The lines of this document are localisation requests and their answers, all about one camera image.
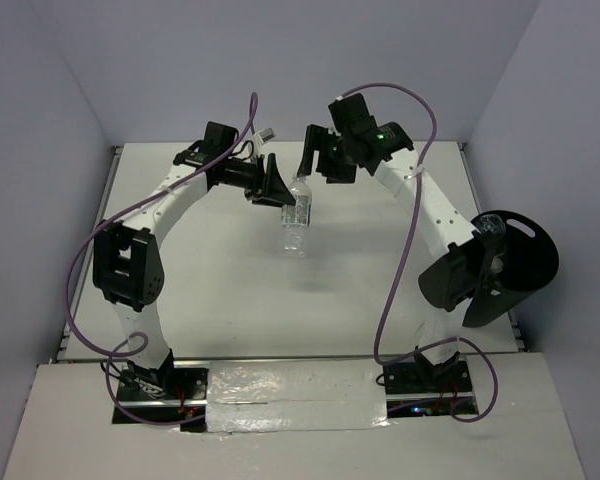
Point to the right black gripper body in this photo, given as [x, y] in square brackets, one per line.
[337, 145]

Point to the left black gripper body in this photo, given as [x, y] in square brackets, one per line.
[249, 177]

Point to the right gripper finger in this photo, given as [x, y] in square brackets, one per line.
[338, 171]
[314, 142]

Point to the labelled bottle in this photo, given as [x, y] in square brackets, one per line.
[295, 219]

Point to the clear bottle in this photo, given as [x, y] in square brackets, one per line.
[492, 229]

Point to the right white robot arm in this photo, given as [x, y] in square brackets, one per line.
[453, 242]

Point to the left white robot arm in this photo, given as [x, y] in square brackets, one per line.
[127, 266]

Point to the black round bin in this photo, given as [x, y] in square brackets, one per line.
[531, 262]

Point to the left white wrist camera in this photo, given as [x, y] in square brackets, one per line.
[251, 148]

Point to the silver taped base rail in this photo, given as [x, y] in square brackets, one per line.
[296, 396]

